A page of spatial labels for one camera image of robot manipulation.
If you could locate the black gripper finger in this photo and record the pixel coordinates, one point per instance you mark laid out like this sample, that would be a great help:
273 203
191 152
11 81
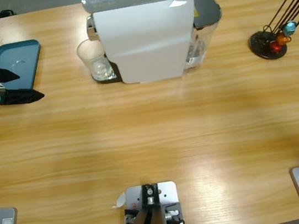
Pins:
22 97
5 76

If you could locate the white capsule coffee machine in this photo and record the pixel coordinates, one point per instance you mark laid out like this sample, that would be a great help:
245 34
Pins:
145 43

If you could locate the clear drinking glass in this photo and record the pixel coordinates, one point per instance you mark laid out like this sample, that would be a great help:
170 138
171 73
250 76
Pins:
88 53

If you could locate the red coffee capsule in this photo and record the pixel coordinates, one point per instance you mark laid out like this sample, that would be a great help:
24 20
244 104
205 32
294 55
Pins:
275 47

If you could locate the orange coffee capsule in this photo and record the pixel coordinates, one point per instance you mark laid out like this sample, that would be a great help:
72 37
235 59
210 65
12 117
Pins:
282 39

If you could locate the blue coffee capsule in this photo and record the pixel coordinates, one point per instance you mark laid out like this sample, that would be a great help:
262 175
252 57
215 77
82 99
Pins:
290 28

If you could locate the blue rectangular tray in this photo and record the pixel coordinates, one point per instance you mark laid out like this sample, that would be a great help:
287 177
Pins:
20 63

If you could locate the white tape piece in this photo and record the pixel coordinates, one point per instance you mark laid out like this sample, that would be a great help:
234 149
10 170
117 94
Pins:
120 201

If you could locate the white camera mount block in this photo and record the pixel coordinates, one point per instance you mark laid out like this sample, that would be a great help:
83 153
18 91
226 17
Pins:
167 190

